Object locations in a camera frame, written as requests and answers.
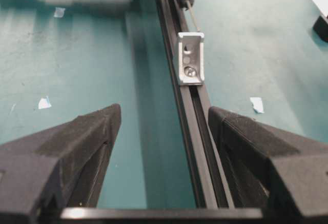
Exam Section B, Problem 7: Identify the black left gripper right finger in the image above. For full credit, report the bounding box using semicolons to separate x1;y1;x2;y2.
208;107;327;223

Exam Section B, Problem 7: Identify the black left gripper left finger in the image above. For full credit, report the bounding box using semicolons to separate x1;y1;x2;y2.
1;104;121;223

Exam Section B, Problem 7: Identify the thin grey wire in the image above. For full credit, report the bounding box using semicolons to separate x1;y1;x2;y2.
188;2;201;33

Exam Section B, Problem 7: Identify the silver metal corner fitting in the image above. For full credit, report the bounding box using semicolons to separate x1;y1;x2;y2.
173;32;204;86

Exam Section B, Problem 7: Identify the black lower aluminium rail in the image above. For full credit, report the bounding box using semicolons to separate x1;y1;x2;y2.
156;0;234;209

